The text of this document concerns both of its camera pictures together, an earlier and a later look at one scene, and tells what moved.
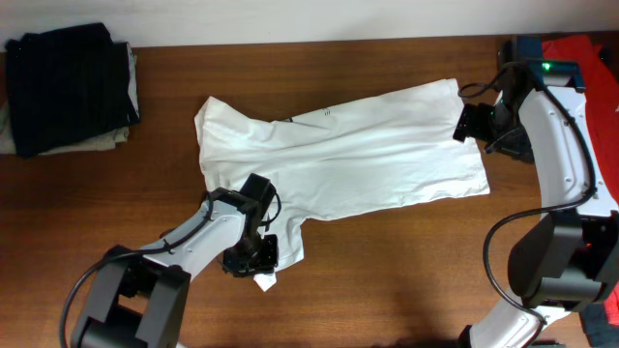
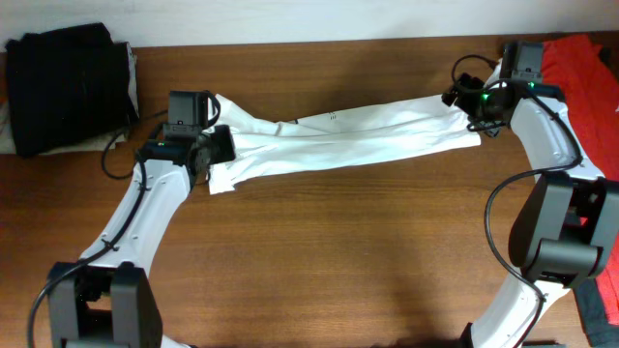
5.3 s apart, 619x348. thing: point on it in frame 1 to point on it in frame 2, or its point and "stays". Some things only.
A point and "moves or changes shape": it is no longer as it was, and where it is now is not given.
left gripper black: x=267 y=262 to x=226 y=148
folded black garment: x=69 y=87 stays
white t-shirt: x=396 y=148 moves or changes shape
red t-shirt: x=602 y=105 stays
